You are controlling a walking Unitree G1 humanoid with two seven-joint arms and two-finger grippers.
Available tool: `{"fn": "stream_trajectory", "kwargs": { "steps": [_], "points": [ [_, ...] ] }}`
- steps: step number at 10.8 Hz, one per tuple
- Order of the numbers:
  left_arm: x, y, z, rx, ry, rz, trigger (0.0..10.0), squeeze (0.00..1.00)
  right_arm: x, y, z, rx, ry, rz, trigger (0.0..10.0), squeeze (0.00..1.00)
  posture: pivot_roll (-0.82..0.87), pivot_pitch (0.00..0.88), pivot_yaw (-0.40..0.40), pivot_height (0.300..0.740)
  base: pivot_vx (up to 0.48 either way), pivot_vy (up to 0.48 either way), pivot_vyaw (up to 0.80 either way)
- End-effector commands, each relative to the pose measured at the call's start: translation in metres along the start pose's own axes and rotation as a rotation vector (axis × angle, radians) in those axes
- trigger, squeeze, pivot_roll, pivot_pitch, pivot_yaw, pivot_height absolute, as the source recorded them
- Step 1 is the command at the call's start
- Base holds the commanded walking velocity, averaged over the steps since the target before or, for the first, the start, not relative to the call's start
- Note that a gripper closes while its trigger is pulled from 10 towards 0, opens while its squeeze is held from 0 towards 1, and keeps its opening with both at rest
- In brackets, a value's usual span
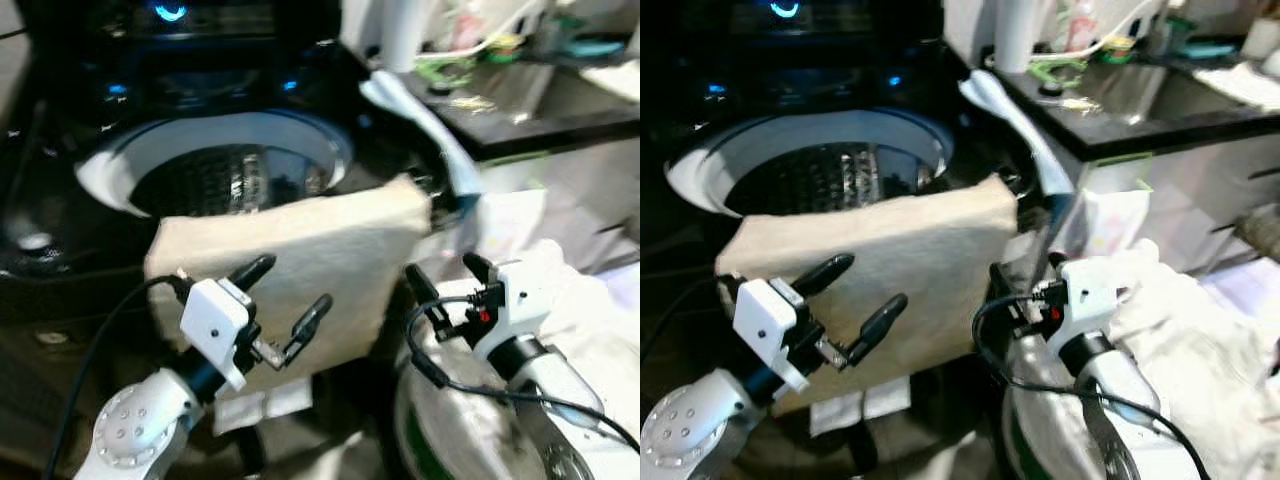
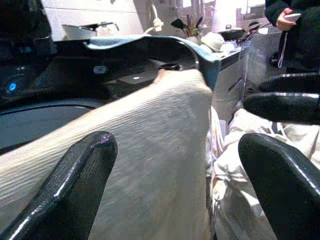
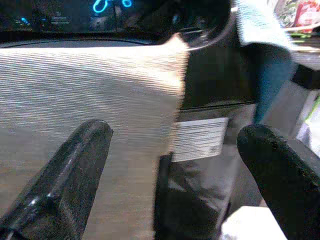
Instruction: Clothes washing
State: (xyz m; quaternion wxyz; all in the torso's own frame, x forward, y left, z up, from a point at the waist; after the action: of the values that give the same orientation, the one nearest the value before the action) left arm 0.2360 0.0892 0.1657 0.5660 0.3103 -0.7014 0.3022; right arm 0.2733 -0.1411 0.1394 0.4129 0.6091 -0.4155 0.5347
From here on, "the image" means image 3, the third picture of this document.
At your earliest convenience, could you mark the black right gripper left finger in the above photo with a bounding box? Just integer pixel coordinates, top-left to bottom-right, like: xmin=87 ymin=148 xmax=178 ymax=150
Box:
xmin=0 ymin=118 xmax=114 ymax=240

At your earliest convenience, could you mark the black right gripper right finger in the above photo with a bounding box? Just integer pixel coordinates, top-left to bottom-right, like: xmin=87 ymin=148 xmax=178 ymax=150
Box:
xmin=236 ymin=124 xmax=320 ymax=240

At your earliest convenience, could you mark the white ribbed cloth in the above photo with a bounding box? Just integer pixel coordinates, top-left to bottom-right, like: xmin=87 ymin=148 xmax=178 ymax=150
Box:
xmin=0 ymin=34 xmax=190 ymax=240

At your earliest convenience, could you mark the white barcode label sticker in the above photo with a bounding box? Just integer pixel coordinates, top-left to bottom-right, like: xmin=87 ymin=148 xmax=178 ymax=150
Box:
xmin=171 ymin=117 xmax=230 ymax=163

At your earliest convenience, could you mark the teal blue towel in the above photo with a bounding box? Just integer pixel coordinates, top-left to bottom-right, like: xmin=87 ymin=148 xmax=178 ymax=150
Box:
xmin=234 ymin=0 xmax=298 ymax=126

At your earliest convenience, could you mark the red and white package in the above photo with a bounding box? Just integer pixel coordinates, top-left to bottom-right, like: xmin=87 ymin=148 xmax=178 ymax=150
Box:
xmin=292 ymin=0 xmax=320 ymax=33

